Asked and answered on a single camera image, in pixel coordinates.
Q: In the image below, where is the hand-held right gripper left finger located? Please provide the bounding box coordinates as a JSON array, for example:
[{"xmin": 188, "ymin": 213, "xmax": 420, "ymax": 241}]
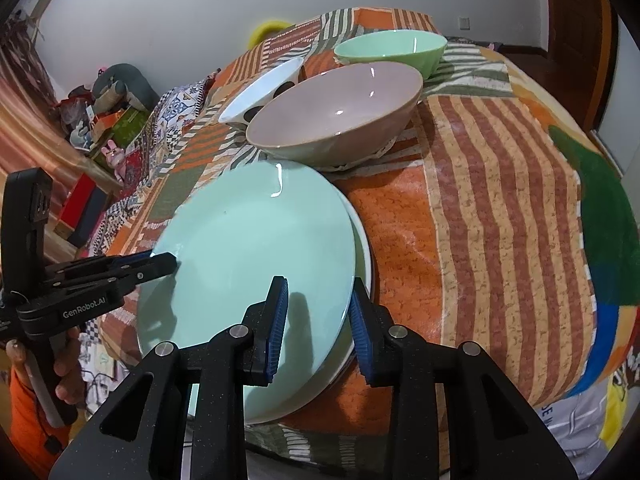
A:
[{"xmin": 47, "ymin": 275, "xmax": 291, "ymax": 480}]

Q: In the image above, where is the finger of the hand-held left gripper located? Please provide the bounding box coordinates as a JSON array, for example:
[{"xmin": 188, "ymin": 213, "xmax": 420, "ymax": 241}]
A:
[
  {"xmin": 65, "ymin": 252, "xmax": 178, "ymax": 306},
  {"xmin": 47, "ymin": 254, "xmax": 154, "ymax": 286}
]

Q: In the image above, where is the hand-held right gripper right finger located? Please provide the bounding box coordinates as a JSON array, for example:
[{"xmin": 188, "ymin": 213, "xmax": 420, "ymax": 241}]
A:
[{"xmin": 348, "ymin": 277, "xmax": 578, "ymax": 480}]

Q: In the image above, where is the white plate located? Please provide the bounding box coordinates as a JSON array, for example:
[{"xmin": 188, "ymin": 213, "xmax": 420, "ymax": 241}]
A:
[{"xmin": 245, "ymin": 195, "xmax": 374, "ymax": 427}]

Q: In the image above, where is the mint green plate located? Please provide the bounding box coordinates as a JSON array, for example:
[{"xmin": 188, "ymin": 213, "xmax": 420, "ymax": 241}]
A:
[{"xmin": 136, "ymin": 160, "xmax": 357, "ymax": 423}]

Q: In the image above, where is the white spotted bowl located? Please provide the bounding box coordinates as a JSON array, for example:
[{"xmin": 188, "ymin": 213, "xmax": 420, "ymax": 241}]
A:
[{"xmin": 218, "ymin": 57, "xmax": 305, "ymax": 128}]

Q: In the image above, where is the pink bowl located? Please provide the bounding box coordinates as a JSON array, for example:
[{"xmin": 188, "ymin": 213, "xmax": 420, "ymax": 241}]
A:
[{"xmin": 245, "ymin": 61, "xmax": 424, "ymax": 166}]

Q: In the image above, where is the mint green bowl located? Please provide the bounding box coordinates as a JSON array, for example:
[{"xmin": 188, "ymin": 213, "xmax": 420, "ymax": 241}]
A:
[{"xmin": 333, "ymin": 30, "xmax": 448, "ymax": 81}]

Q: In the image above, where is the person's left hand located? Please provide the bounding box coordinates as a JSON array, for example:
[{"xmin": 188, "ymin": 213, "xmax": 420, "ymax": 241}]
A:
[{"xmin": 52, "ymin": 326, "xmax": 85, "ymax": 413}]

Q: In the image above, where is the red box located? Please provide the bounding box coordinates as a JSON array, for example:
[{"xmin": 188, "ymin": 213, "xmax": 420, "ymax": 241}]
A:
[{"xmin": 59, "ymin": 174, "xmax": 108, "ymax": 248}]

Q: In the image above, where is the pink bunny toy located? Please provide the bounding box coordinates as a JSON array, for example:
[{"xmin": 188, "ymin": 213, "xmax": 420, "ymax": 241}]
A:
[{"xmin": 102, "ymin": 141, "xmax": 126, "ymax": 171}]

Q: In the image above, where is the pile of toys and bags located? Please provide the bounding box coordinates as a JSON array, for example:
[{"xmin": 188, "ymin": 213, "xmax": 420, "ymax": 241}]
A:
[{"xmin": 55, "ymin": 95, "xmax": 126, "ymax": 151}]

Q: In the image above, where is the brown striped curtain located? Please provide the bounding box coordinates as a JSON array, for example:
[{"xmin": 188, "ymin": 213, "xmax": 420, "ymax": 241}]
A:
[{"xmin": 0, "ymin": 15, "xmax": 121, "ymax": 196}]

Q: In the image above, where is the green cardboard box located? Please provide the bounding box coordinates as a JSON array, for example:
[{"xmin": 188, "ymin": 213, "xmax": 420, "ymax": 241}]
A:
[{"xmin": 90, "ymin": 107, "xmax": 151, "ymax": 161}]

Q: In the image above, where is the patterned quilt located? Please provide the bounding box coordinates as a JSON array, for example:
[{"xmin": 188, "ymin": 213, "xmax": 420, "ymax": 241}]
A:
[{"xmin": 85, "ymin": 77, "xmax": 221, "ymax": 261}]

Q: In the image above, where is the striped patchwork blanket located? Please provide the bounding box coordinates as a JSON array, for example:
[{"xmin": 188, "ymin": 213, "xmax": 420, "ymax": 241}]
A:
[{"xmin": 87, "ymin": 7, "xmax": 640, "ymax": 461}]

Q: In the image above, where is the grey plush toy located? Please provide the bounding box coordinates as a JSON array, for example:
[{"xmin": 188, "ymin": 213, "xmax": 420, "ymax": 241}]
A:
[{"xmin": 92, "ymin": 63, "xmax": 158, "ymax": 113}]

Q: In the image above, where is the white printed bedsheet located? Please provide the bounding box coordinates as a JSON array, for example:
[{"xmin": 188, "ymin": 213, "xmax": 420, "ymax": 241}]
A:
[{"xmin": 537, "ymin": 340, "xmax": 640, "ymax": 466}]

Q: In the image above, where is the yellow foam noodle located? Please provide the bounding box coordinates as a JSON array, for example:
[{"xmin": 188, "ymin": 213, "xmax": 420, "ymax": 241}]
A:
[{"xmin": 248, "ymin": 20, "xmax": 293, "ymax": 48}]

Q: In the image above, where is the white printed wardrobe door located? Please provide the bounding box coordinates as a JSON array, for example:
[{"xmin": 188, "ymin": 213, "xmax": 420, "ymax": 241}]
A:
[{"xmin": 597, "ymin": 10, "xmax": 640, "ymax": 176}]

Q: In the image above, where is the wooden door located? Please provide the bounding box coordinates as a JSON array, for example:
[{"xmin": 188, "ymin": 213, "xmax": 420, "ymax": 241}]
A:
[{"xmin": 542, "ymin": 0, "xmax": 616, "ymax": 131}]

